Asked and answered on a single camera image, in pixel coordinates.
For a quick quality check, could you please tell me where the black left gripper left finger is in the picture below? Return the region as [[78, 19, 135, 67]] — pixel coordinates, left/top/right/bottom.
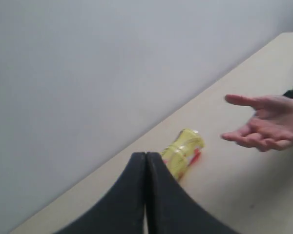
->
[[57, 153, 146, 234]]

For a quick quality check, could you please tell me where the yellow bottle red cap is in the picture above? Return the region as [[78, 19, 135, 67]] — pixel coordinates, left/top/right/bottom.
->
[[160, 128, 205, 181]]

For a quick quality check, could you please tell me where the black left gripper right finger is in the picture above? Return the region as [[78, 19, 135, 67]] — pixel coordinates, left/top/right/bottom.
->
[[146, 152, 236, 234]]

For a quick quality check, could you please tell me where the person's open bare hand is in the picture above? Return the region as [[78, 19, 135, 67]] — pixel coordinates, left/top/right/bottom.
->
[[222, 95, 293, 152]]

